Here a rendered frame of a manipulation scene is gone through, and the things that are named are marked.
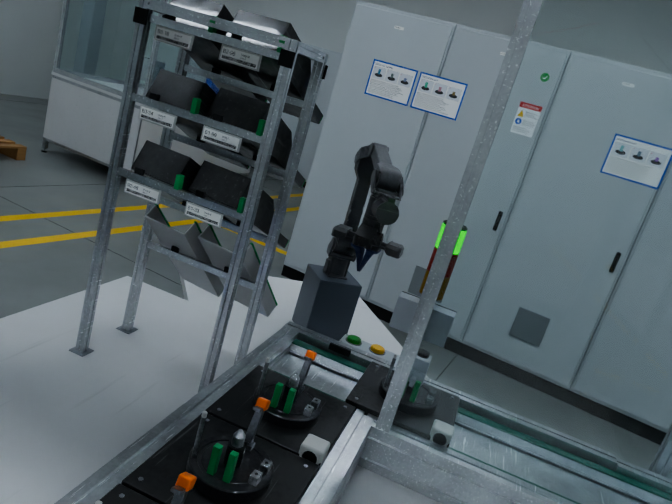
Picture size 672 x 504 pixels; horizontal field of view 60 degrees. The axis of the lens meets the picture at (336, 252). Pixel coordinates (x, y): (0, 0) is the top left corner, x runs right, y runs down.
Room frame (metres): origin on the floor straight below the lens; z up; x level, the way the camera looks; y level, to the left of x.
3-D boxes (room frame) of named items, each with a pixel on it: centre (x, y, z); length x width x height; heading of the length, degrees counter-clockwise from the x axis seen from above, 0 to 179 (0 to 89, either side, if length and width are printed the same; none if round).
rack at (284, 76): (1.27, 0.33, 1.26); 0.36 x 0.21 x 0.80; 76
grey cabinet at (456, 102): (4.51, -0.74, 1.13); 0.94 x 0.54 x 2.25; 69
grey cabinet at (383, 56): (4.78, -0.06, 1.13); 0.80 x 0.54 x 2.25; 69
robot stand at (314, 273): (1.74, -0.02, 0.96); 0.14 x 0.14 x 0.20; 24
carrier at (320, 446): (1.06, 0.01, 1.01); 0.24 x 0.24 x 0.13; 76
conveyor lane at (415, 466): (1.21, -0.34, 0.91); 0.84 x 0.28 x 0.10; 76
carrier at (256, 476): (0.82, 0.06, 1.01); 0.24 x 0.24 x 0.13; 76
